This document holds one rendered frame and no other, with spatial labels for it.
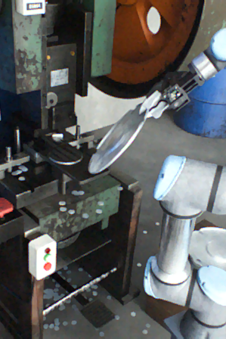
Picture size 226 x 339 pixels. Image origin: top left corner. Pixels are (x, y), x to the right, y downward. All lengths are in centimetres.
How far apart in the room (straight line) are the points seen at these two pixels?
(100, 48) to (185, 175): 69
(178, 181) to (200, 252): 88
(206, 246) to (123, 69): 80
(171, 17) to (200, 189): 78
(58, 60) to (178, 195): 70
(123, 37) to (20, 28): 56
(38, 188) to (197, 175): 73
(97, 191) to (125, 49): 57
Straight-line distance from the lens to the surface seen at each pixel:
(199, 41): 153
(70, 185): 167
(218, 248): 193
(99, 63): 160
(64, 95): 160
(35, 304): 173
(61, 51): 154
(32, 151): 169
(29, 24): 140
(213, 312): 140
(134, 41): 179
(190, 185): 105
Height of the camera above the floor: 160
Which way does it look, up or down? 32 degrees down
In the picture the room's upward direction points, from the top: 6 degrees clockwise
